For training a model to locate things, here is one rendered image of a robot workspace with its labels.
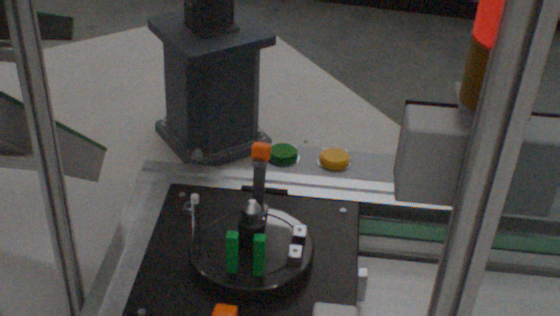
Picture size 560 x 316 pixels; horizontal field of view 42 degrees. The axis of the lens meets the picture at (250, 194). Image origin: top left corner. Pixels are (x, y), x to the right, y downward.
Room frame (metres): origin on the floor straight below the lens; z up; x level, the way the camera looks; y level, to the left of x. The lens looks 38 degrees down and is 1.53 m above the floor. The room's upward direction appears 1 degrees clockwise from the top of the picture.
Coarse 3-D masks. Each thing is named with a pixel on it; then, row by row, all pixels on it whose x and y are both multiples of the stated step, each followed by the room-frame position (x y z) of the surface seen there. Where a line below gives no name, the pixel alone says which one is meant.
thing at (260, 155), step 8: (256, 144) 0.68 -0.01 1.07; (264, 144) 0.68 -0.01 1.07; (256, 152) 0.67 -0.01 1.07; (264, 152) 0.67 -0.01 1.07; (256, 160) 0.66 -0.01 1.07; (264, 160) 0.66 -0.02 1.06; (256, 168) 0.67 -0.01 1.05; (264, 168) 0.67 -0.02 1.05; (256, 176) 0.67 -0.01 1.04; (264, 176) 0.67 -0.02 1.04; (256, 184) 0.66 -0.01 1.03; (264, 184) 0.66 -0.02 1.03; (256, 192) 0.66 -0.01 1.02; (256, 200) 0.66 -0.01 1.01
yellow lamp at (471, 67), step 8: (472, 40) 0.47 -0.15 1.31; (472, 48) 0.46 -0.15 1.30; (480, 48) 0.46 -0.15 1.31; (488, 48) 0.45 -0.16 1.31; (472, 56) 0.46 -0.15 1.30; (480, 56) 0.45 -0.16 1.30; (488, 56) 0.45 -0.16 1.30; (472, 64) 0.46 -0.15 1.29; (480, 64) 0.45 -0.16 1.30; (464, 72) 0.47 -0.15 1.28; (472, 72) 0.46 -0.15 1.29; (480, 72) 0.45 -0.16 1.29; (464, 80) 0.47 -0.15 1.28; (472, 80) 0.46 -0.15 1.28; (480, 80) 0.45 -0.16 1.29; (464, 88) 0.46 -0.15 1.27; (472, 88) 0.45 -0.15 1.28; (480, 88) 0.45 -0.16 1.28; (464, 96) 0.46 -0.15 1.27; (472, 96) 0.45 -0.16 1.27; (464, 104) 0.46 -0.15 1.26; (472, 104) 0.45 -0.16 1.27
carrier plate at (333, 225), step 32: (192, 192) 0.72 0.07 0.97; (224, 192) 0.73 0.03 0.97; (160, 224) 0.66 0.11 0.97; (320, 224) 0.67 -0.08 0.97; (352, 224) 0.67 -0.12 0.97; (160, 256) 0.61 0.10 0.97; (320, 256) 0.61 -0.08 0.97; (352, 256) 0.61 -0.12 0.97; (160, 288) 0.56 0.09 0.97; (192, 288) 0.56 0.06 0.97; (320, 288) 0.56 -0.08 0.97; (352, 288) 0.56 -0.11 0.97
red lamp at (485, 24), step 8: (480, 0) 0.47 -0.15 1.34; (488, 0) 0.46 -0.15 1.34; (496, 0) 0.45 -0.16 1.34; (480, 8) 0.47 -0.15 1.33; (488, 8) 0.46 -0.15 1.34; (496, 8) 0.45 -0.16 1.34; (480, 16) 0.46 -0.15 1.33; (488, 16) 0.45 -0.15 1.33; (496, 16) 0.45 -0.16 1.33; (480, 24) 0.46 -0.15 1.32; (488, 24) 0.45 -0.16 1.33; (480, 32) 0.46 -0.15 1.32; (488, 32) 0.45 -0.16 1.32; (480, 40) 0.46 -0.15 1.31; (488, 40) 0.45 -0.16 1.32
